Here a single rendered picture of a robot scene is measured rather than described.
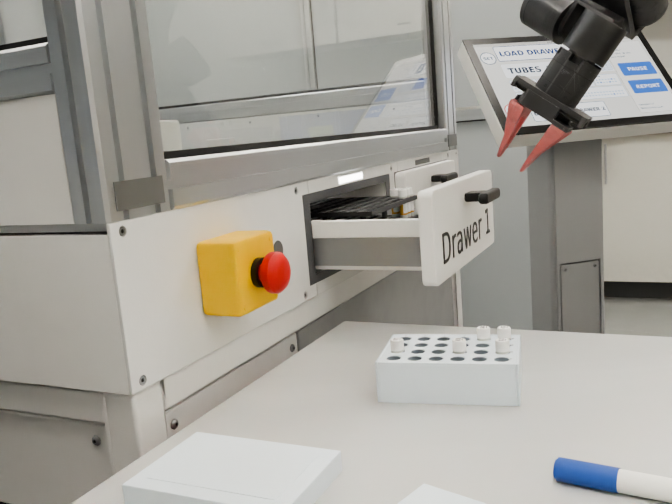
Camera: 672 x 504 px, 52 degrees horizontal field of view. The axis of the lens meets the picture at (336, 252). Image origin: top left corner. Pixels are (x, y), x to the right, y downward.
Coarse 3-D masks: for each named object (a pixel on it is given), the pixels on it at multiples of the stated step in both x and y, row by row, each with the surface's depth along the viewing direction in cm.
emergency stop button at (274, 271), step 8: (272, 256) 65; (280, 256) 65; (264, 264) 64; (272, 264) 64; (280, 264) 65; (288, 264) 67; (264, 272) 64; (272, 272) 64; (280, 272) 65; (288, 272) 66; (264, 280) 64; (272, 280) 64; (280, 280) 65; (288, 280) 67; (264, 288) 65; (272, 288) 65; (280, 288) 65
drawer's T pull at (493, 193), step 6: (468, 192) 89; (474, 192) 89; (480, 192) 88; (486, 192) 87; (492, 192) 88; (498, 192) 91; (468, 198) 89; (474, 198) 89; (480, 198) 86; (486, 198) 86; (492, 198) 88
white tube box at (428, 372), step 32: (384, 352) 64; (416, 352) 65; (448, 352) 63; (480, 352) 63; (512, 352) 61; (384, 384) 62; (416, 384) 61; (448, 384) 60; (480, 384) 59; (512, 384) 59
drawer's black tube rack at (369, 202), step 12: (312, 204) 102; (324, 204) 99; (336, 204) 99; (348, 204) 97; (360, 204) 96; (372, 204) 96; (312, 216) 91; (324, 216) 90; (336, 216) 89; (348, 216) 88; (360, 216) 89; (372, 216) 105; (384, 216) 95
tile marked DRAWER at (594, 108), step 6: (582, 102) 166; (588, 102) 166; (594, 102) 166; (600, 102) 167; (582, 108) 165; (588, 108) 165; (594, 108) 165; (600, 108) 166; (606, 108) 166; (588, 114) 164; (594, 114) 164; (600, 114) 165; (606, 114) 165
